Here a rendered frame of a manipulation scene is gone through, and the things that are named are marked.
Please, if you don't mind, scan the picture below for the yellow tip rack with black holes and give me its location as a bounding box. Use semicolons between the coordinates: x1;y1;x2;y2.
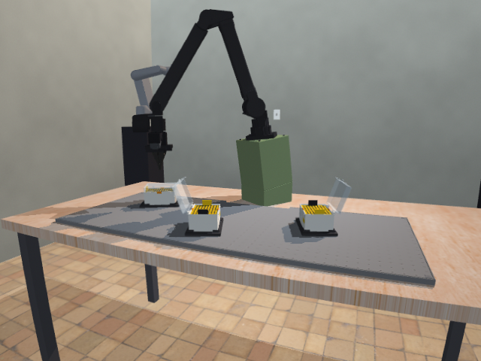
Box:
191;200;219;214
302;200;331;214

